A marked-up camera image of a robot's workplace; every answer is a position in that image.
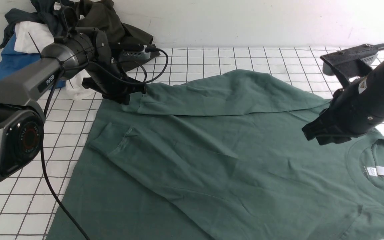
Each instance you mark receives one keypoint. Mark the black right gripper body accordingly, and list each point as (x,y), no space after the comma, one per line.
(325,130)

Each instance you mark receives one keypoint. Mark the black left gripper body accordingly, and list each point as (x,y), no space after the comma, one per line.
(113,83)

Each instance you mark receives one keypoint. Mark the green long sleeve shirt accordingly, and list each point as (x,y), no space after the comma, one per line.
(224,158)

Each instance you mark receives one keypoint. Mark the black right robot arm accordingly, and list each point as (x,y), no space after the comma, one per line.
(358,106)

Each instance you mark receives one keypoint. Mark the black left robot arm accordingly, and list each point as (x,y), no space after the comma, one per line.
(22,118)

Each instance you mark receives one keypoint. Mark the dark olive shirt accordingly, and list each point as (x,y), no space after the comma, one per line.
(103,16)

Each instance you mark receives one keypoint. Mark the white shirt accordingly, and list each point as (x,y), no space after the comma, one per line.
(31,38)

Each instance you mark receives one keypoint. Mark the dark navy shirt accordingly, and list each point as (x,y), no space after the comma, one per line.
(45,13)

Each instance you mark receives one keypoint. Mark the blue shirt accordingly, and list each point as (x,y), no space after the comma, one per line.
(8,63)

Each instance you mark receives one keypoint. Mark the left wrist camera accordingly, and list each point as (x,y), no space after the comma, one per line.
(130,52)

